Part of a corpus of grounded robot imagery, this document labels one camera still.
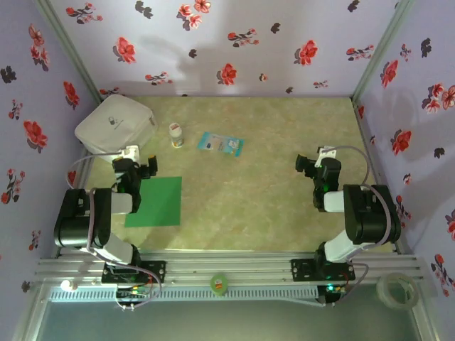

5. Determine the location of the white plastic storage box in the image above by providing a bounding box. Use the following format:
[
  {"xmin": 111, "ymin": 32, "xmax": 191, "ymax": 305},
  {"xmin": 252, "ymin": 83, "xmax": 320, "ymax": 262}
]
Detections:
[{"xmin": 73, "ymin": 94, "xmax": 159, "ymax": 165}]

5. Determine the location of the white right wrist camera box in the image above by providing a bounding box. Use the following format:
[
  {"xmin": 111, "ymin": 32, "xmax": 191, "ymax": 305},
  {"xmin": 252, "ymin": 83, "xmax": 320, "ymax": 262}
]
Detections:
[{"xmin": 317, "ymin": 145, "xmax": 337, "ymax": 161}]

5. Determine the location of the small circuit board with wires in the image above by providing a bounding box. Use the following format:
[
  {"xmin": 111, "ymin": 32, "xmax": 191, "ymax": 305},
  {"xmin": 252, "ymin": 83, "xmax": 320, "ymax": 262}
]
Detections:
[
  {"xmin": 114, "ymin": 283, "xmax": 154, "ymax": 310},
  {"xmin": 318, "ymin": 283, "xmax": 348, "ymax": 306}
]

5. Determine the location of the green square paper sheet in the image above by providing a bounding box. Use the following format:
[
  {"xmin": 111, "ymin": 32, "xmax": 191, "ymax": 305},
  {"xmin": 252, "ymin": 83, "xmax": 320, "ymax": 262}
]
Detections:
[{"xmin": 124, "ymin": 176, "xmax": 183, "ymax": 228}]

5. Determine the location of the clear adhesive tape roll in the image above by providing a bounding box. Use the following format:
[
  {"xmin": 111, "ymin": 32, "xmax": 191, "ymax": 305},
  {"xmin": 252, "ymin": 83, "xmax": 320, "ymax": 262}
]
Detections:
[{"xmin": 375, "ymin": 272, "xmax": 420, "ymax": 310}]

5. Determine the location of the white pill bottle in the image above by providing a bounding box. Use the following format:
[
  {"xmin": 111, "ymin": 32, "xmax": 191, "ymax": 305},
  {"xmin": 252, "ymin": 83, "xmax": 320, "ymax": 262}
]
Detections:
[{"xmin": 168, "ymin": 122, "xmax": 185, "ymax": 149}]

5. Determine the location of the aluminium corner post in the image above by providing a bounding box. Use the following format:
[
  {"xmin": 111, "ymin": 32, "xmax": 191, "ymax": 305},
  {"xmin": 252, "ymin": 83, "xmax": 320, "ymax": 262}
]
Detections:
[
  {"xmin": 351, "ymin": 0, "xmax": 417, "ymax": 104},
  {"xmin": 33, "ymin": 0, "xmax": 104, "ymax": 106}
]

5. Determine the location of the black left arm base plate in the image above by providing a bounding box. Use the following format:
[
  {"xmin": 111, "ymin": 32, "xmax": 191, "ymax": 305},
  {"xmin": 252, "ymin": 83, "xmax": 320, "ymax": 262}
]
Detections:
[{"xmin": 101, "ymin": 260, "xmax": 167, "ymax": 285}]

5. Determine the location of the light blue snack packet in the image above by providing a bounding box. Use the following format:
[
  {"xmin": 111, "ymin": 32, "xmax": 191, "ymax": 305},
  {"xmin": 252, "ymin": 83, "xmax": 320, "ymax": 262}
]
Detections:
[{"xmin": 197, "ymin": 131, "xmax": 245, "ymax": 158}]

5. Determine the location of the grey slotted cable duct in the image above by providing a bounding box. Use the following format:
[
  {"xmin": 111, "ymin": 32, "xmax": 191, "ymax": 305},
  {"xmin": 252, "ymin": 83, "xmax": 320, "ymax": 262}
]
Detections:
[{"xmin": 48, "ymin": 286, "xmax": 319, "ymax": 303}]

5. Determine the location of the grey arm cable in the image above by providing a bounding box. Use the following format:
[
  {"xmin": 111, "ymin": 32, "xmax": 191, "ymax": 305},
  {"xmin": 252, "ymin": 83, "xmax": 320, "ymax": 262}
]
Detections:
[
  {"xmin": 67, "ymin": 151, "xmax": 163, "ymax": 310},
  {"xmin": 325, "ymin": 145, "xmax": 402, "ymax": 307}
]

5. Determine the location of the small green tape roll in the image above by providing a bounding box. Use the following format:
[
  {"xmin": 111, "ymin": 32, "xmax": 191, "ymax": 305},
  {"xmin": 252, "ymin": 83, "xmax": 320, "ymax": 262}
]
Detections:
[{"xmin": 209, "ymin": 272, "xmax": 229, "ymax": 296}]

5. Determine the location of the grey right arm cable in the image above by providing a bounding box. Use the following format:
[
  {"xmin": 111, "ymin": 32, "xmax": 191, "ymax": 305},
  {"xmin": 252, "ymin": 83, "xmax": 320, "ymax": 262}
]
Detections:
[{"xmin": 325, "ymin": 145, "xmax": 402, "ymax": 307}]

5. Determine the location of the grey left arm cable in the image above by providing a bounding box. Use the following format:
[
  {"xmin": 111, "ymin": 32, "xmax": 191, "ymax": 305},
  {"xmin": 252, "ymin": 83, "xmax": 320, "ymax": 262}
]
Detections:
[{"xmin": 67, "ymin": 151, "xmax": 163, "ymax": 310}]

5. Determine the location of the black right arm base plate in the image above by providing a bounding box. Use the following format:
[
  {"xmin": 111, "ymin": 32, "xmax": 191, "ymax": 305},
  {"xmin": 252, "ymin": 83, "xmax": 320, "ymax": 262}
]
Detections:
[{"xmin": 290, "ymin": 258, "xmax": 356, "ymax": 283}]

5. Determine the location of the aluminium mounting rail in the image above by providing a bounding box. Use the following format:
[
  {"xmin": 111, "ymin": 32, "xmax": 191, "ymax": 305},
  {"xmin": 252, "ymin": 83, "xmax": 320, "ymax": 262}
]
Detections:
[{"xmin": 34, "ymin": 250, "xmax": 427, "ymax": 285}]

